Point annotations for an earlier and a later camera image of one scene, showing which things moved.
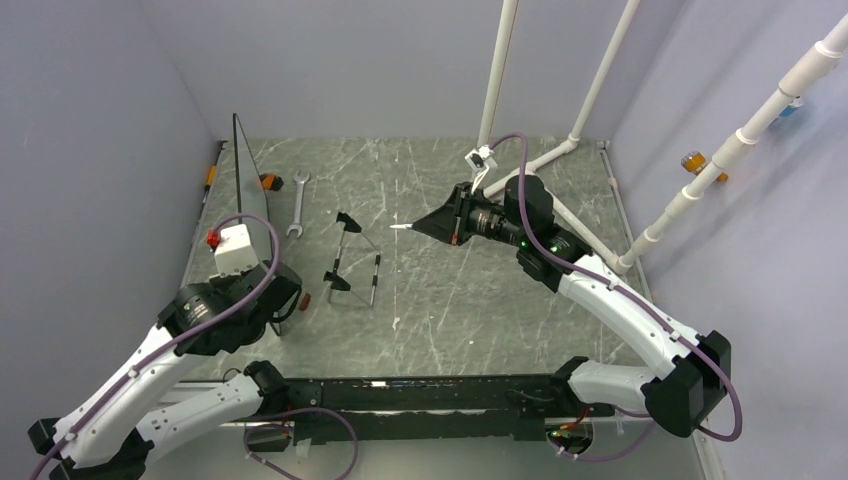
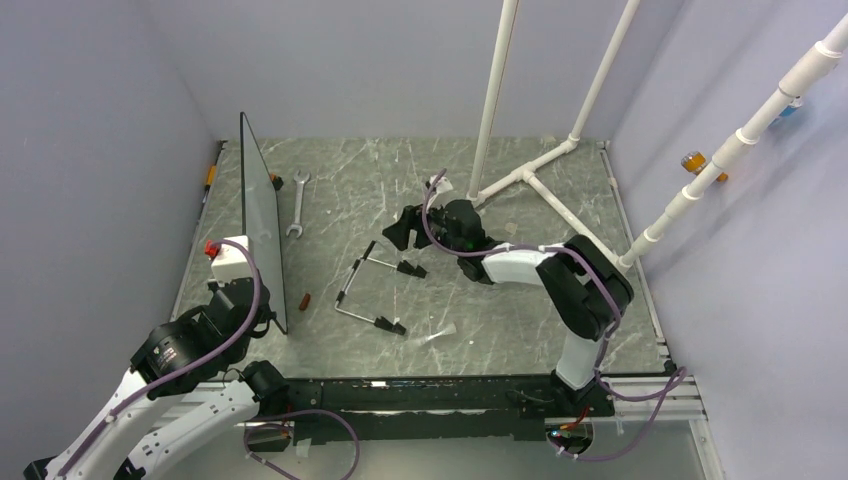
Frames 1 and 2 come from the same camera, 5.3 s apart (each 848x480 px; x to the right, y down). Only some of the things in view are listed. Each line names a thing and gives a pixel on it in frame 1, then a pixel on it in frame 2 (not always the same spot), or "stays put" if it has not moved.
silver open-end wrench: [301, 179] stays put
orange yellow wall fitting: [694, 161] stays put
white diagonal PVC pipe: [814, 65] stays put
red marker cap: [305, 302] stays put
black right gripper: [441, 222] to [398, 234]
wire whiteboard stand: [332, 279] to [381, 321]
